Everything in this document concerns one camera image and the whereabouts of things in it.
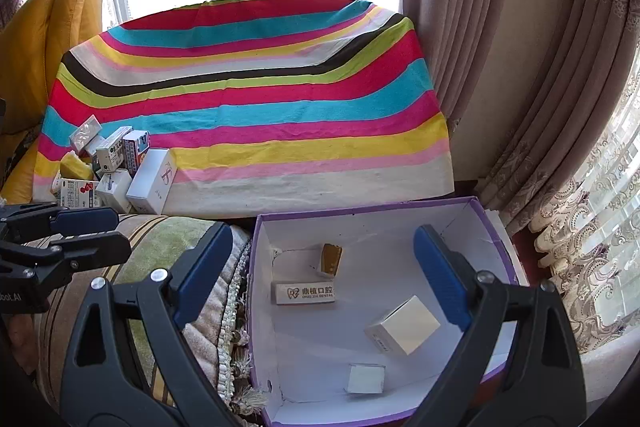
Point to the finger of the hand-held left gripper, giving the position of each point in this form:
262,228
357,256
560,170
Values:
85,220
97,248

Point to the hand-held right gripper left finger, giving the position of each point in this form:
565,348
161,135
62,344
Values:
205,269

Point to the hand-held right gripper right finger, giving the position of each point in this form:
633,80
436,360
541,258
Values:
442,277

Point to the purple cardboard box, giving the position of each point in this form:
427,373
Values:
310,347

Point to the red and white box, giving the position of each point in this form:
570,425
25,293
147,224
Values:
75,194

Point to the white cube box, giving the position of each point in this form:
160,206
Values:
112,193
400,327

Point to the striped fringed cushion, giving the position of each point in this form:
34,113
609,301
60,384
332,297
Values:
150,247

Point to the yellow-green sponge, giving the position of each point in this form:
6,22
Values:
75,166

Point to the white box with dark print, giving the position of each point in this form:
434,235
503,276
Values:
114,154

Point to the large white box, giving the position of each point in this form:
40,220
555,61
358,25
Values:
152,182

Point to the red and blue box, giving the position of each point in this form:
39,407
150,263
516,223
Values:
136,152

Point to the clear plastic packet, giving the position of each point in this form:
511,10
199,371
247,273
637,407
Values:
85,133

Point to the long white printed box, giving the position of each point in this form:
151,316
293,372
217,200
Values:
300,293

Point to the small brown box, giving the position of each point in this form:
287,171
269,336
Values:
331,259

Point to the small flat white box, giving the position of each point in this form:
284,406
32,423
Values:
366,379

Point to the yellow leather sofa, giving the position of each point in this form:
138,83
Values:
40,57

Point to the striped colourful cloth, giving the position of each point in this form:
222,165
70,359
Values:
275,107

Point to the mauve curtain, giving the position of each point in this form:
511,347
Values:
575,82
450,7

